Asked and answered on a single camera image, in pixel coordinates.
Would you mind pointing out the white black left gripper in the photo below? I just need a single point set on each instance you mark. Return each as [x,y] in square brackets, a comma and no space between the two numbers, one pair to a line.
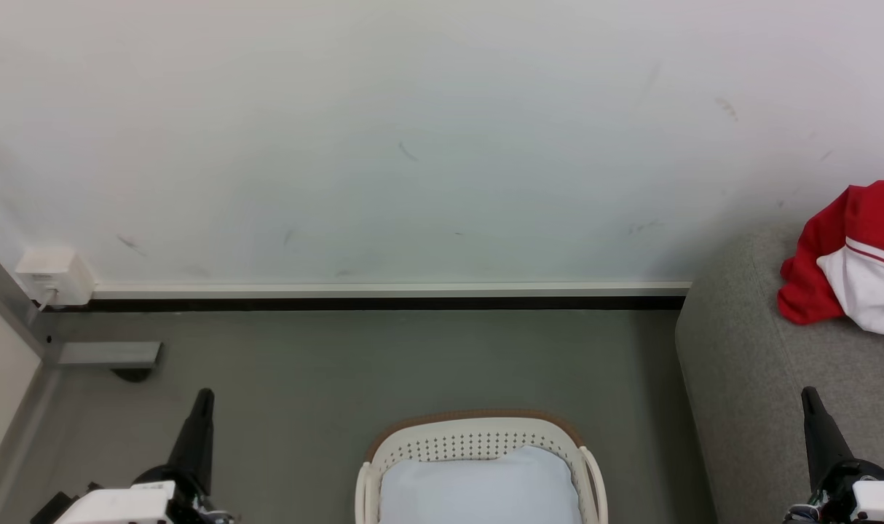
[132,502]

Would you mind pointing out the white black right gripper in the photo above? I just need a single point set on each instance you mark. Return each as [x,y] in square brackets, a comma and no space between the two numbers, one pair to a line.
[861,495]

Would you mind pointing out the red and white garment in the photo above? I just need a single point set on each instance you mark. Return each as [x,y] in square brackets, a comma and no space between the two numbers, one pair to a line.
[850,255]

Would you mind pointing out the grey fabric sofa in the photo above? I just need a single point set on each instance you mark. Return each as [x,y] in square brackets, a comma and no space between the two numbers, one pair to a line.
[777,400]

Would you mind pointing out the black round floor foot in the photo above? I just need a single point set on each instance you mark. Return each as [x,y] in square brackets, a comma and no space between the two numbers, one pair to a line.
[131,374]

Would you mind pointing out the cream partition panel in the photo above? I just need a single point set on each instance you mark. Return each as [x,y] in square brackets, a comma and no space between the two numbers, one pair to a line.
[1,378]

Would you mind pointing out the cream plastic laundry basket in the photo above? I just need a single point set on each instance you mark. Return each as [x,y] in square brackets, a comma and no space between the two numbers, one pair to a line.
[478,437]

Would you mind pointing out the light blue cloth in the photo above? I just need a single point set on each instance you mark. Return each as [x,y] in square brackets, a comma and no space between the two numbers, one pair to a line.
[478,491]

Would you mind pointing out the grey metal foot bracket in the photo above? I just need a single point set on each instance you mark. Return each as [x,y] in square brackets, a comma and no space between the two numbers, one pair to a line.
[108,354]

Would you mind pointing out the white wall socket box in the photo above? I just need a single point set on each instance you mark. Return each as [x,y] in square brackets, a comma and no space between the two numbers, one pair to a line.
[54,275]

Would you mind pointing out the grey metal frame post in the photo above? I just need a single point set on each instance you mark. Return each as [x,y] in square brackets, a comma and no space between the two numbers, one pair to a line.
[9,295]

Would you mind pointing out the white wall baseboard strip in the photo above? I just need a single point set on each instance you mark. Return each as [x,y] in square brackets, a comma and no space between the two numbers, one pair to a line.
[391,289]

